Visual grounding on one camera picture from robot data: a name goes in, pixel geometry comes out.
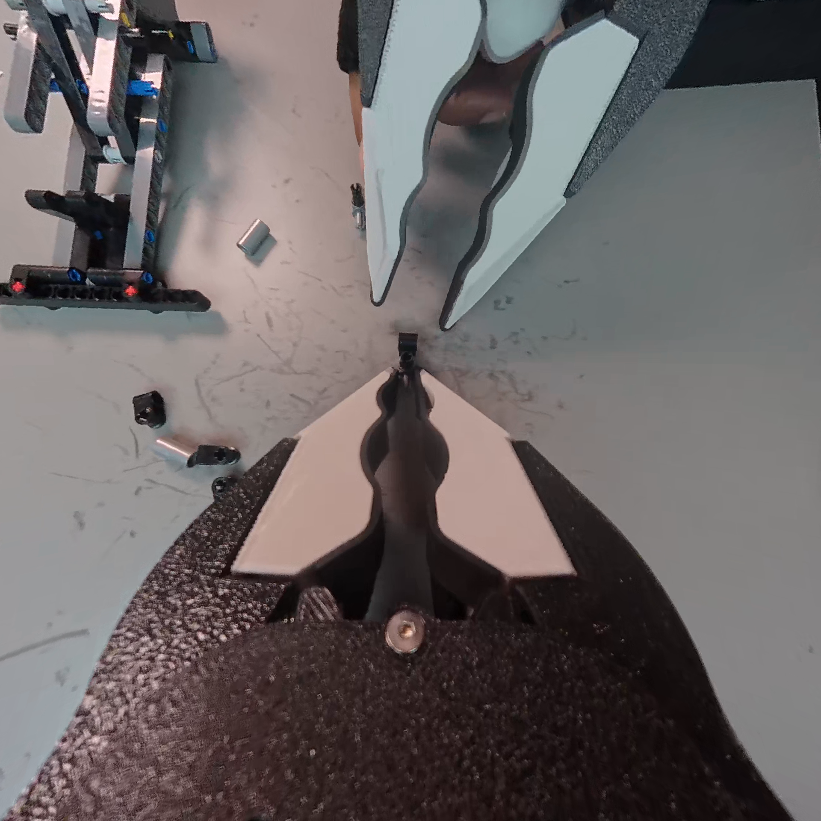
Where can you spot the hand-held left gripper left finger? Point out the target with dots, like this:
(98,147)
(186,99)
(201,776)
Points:
(301,513)

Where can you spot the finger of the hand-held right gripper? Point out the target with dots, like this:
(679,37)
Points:
(397,128)
(558,141)

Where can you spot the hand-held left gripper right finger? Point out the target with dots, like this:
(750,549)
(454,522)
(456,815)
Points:
(500,513)

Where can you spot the light grey tube piece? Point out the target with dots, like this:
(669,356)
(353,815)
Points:
(255,238)
(173,450)

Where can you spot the grey black toy chassis model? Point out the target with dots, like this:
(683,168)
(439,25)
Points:
(128,298)

